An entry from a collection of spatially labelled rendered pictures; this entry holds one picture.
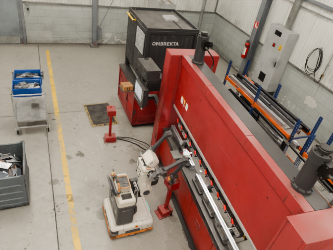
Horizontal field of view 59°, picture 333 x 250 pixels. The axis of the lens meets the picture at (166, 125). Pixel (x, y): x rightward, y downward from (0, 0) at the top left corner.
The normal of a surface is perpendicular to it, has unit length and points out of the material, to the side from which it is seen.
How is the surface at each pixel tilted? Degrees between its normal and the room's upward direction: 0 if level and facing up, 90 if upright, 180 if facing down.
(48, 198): 0
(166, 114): 90
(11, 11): 90
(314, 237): 0
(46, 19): 90
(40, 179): 0
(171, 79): 90
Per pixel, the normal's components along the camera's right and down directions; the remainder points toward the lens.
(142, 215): 0.15, -0.80
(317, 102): -0.92, 0.09
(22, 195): 0.36, 0.59
